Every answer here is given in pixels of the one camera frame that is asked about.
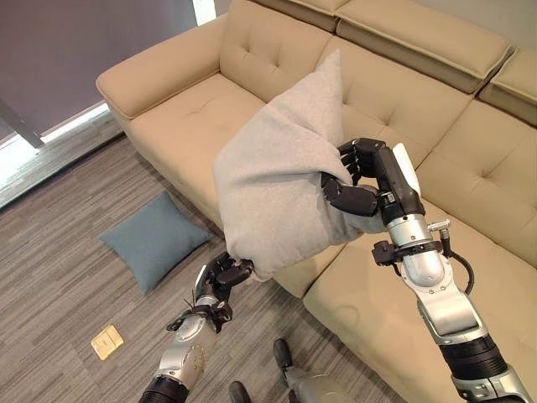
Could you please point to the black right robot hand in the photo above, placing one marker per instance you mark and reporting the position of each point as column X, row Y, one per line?
column 379, row 178

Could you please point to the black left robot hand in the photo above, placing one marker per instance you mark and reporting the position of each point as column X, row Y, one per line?
column 223, row 275

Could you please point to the light grey cushion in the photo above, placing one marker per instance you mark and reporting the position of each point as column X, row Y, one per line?
column 289, row 176

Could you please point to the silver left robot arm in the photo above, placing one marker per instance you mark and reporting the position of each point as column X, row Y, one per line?
column 184, row 348

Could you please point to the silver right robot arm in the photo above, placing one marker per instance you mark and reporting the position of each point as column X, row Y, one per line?
column 440, row 289

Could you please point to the beige leather sofa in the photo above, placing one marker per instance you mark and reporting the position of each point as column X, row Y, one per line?
column 377, row 138

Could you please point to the blue-grey cushion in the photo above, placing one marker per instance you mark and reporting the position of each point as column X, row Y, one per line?
column 156, row 242

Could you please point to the dark robot foot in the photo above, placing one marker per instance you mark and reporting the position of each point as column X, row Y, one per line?
column 237, row 392
column 283, row 354

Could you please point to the grey window roller blind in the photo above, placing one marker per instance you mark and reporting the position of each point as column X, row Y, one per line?
column 92, row 54

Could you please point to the grey window frame post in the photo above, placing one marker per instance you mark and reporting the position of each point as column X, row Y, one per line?
column 19, row 124

